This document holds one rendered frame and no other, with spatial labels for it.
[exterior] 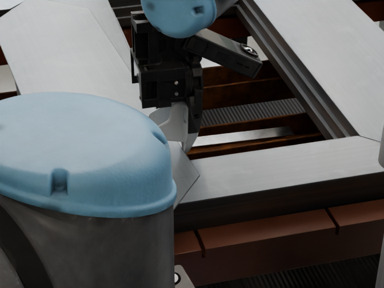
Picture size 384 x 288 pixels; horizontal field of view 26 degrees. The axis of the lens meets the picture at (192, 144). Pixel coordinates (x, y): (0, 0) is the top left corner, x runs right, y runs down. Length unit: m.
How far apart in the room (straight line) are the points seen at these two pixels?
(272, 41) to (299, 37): 0.05
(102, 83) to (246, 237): 0.39
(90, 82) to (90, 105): 0.83
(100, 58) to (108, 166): 0.97
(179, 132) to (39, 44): 0.42
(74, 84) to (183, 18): 0.53
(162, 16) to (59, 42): 0.64
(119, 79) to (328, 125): 0.33
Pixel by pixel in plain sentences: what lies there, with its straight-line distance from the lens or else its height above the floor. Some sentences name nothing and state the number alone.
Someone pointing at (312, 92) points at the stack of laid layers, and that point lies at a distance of 1.33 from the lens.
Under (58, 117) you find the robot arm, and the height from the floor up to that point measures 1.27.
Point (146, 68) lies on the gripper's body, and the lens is 1.06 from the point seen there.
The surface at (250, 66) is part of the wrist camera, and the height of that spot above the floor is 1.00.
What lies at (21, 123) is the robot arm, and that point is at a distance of 0.46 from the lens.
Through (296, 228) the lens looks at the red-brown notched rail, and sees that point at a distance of 1.09.
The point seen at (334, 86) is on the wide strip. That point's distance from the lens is 1.32.
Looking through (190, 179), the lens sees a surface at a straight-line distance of 1.09.
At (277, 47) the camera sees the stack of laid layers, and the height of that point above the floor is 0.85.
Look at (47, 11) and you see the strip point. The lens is 1.57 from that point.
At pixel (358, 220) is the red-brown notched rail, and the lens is 1.11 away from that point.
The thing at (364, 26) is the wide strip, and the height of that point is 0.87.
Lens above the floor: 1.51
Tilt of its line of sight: 33 degrees down
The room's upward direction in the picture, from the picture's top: straight up
